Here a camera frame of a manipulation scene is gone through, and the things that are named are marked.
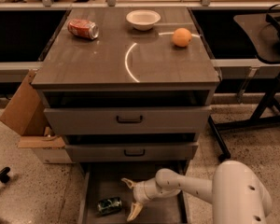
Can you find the black drawer handle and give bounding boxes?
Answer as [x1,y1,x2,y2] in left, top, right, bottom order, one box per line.
[116,115,143,124]
[123,149,146,157]

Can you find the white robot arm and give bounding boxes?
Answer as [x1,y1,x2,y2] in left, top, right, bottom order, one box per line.
[123,161,272,224]

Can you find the bottom open grey drawer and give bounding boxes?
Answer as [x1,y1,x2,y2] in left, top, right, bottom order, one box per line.
[77,161,188,224]

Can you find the white bowl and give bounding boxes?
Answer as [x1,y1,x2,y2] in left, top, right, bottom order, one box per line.
[126,10,161,31]

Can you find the red soda can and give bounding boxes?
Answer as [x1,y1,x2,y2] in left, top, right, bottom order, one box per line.
[67,19,99,40]

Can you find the black side table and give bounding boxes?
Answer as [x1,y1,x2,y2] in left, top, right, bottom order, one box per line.
[207,3,280,162]

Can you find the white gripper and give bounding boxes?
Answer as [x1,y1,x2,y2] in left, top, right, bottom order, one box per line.
[121,178,154,222]

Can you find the top grey drawer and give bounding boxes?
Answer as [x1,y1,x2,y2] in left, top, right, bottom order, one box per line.
[44,106,210,135]

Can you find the grey drawer cabinet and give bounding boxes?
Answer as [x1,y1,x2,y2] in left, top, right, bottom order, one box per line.
[31,7,221,173]

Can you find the orange fruit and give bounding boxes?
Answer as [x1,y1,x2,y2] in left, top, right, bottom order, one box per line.
[172,28,192,48]

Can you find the brown cardboard box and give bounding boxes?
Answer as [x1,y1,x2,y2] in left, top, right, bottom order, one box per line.
[0,69,73,165]

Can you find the black middle drawer handle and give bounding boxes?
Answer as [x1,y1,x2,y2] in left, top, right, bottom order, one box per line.
[123,149,146,157]

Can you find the green soda can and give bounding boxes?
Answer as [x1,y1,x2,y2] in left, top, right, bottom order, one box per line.
[97,197,122,216]

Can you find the black chair leg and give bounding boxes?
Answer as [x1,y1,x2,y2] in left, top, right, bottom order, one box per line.
[0,167,10,184]

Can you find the black top drawer handle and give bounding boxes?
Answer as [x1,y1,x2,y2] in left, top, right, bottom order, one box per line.
[116,115,143,124]

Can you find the middle grey drawer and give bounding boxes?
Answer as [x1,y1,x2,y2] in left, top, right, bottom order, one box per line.
[65,142,198,162]

